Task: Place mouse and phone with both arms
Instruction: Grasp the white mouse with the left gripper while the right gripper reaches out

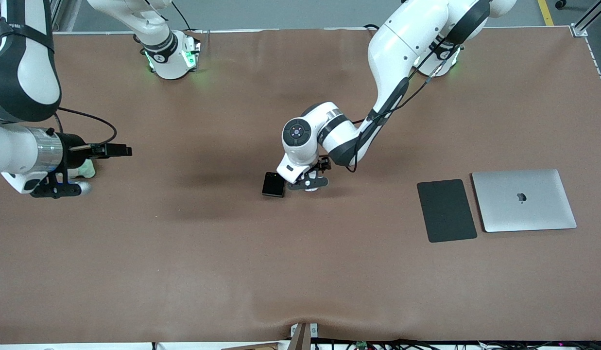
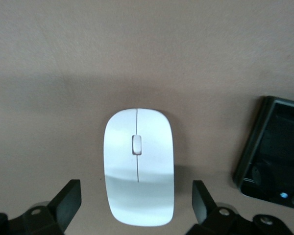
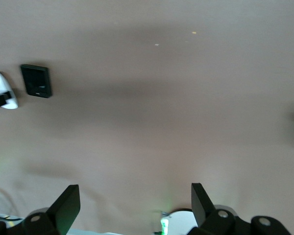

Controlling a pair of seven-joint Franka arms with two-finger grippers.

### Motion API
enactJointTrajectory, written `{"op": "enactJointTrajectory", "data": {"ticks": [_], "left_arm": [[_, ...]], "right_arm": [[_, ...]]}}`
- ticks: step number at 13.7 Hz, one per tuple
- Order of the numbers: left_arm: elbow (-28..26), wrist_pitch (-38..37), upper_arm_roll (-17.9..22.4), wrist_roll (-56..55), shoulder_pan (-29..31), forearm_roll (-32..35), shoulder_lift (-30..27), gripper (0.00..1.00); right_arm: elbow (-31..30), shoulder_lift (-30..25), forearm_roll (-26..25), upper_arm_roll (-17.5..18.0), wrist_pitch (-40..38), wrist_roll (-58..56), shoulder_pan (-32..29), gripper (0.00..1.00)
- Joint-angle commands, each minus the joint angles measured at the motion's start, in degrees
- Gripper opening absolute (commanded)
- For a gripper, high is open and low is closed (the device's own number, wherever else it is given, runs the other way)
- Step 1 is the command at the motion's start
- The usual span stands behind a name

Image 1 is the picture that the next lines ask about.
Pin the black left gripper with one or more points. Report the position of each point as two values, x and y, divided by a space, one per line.
323 165

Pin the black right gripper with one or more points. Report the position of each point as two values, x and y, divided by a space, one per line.
72 147

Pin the black phone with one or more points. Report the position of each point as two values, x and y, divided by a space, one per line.
273 185

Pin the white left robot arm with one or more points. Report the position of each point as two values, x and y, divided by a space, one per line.
402 43

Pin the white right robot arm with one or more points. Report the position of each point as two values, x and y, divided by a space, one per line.
18 73

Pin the dark grey mouse pad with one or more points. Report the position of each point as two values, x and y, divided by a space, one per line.
446 210

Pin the green plush dinosaur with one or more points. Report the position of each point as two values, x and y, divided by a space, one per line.
88 169

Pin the brown table cover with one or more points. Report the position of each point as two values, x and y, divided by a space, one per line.
300 272

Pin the silver closed laptop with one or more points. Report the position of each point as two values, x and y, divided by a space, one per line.
523 200

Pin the aluminium frame profile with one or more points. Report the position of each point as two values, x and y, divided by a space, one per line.
589 19
57 14

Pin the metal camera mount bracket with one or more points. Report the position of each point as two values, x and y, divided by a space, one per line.
302 335

